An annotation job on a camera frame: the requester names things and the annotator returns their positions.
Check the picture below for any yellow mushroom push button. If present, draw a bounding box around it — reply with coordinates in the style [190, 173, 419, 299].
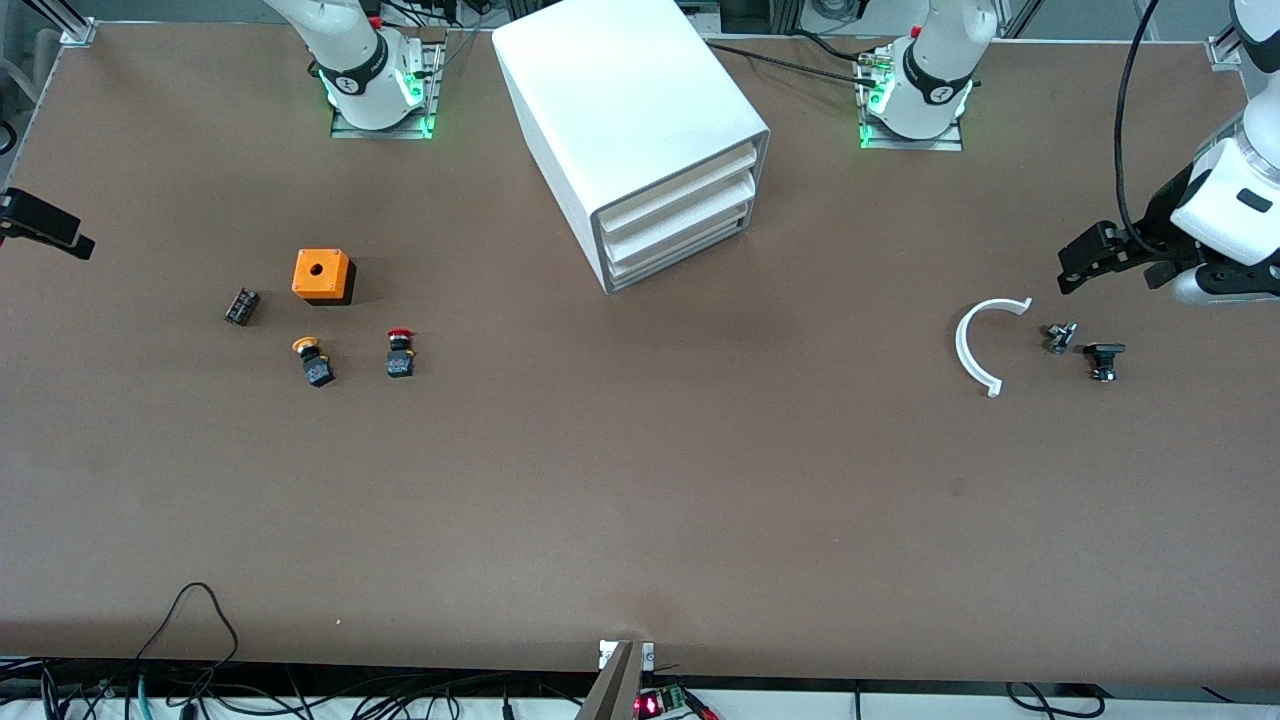
[292, 337, 337, 389]

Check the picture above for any white cabinet drawer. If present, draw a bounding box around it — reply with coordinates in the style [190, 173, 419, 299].
[598, 143, 758, 238]
[608, 205, 751, 289]
[603, 172, 753, 265]

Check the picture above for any white semicircular plastic clamp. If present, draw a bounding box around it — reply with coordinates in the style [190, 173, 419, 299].
[955, 297, 1033, 398]

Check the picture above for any white plastic bin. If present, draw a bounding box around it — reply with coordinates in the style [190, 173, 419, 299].
[491, 0, 771, 295]

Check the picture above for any circuit board with red LED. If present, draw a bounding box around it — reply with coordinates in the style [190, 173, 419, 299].
[635, 685, 691, 719]

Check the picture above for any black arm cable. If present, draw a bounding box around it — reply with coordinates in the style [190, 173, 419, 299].
[1113, 0, 1166, 256]

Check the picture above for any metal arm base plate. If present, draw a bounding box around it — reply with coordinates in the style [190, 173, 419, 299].
[857, 45, 966, 153]
[330, 40, 446, 141]

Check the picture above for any orange button enclosure box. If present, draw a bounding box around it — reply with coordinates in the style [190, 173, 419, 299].
[291, 248, 356, 306]

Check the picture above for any black table cable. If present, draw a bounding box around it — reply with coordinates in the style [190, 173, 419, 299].
[705, 40, 886, 91]
[785, 28, 871, 63]

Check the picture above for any black looped cable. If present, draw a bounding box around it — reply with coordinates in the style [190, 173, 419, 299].
[1005, 682, 1109, 720]
[135, 582, 241, 691]

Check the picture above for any grey metal camera bracket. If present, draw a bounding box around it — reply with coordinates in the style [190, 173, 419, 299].
[575, 640, 656, 720]

